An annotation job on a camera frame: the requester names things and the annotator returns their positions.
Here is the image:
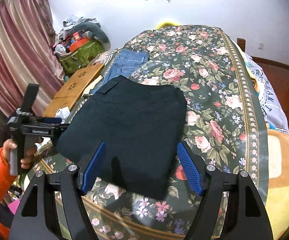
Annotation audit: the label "black pants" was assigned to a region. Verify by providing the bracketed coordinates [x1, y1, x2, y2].
[55, 76, 187, 200]

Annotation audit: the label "person left hand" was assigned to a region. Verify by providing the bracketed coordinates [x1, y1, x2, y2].
[2, 137, 43, 170]

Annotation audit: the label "white grey crumpled cloth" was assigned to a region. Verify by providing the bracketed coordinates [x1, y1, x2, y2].
[55, 107, 71, 124]

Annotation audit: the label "brown wooden board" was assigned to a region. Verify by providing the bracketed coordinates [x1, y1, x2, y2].
[43, 63, 104, 117]

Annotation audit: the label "yellow orange blanket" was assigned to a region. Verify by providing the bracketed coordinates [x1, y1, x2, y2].
[265, 129, 289, 239]

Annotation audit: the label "green fabric storage box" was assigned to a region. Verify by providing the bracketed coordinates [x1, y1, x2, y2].
[59, 40, 104, 75]

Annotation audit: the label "orange box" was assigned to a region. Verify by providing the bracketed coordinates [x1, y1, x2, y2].
[69, 37, 89, 52]

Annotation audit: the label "pink striped curtain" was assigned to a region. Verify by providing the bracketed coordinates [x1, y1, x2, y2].
[0, 0, 64, 116]

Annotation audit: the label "floral dark green bedspread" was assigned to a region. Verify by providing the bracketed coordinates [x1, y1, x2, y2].
[21, 24, 270, 240]

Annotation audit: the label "folded blue jeans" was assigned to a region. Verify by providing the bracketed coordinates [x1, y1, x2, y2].
[89, 49, 149, 94]

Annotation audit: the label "white printed pillow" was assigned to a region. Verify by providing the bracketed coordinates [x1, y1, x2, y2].
[241, 52, 289, 135]

